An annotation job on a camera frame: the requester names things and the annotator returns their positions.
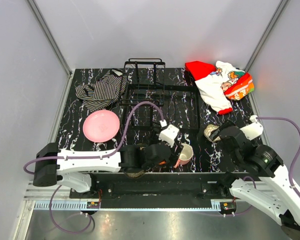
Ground pink ceramic mug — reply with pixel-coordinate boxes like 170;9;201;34
173;143;194;169

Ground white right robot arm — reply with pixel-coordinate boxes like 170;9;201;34
203;115;300;240

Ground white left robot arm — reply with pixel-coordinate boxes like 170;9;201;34
33;143;184;198

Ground flower-shaped patterned dish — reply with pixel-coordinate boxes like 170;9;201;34
203;124;221;143

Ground black metal dish rack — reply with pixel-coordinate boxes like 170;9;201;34
119;58;200;132

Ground white red cartoon garment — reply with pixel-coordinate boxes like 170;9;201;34
185;60;255;115

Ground pink round plate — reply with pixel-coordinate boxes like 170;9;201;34
82;110;120;143

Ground black white striped cloth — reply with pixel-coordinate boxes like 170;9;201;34
75;68;128;112

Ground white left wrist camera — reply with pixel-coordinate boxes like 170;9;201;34
158;124;180;148

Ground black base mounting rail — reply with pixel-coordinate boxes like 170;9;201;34
69;172;245;211

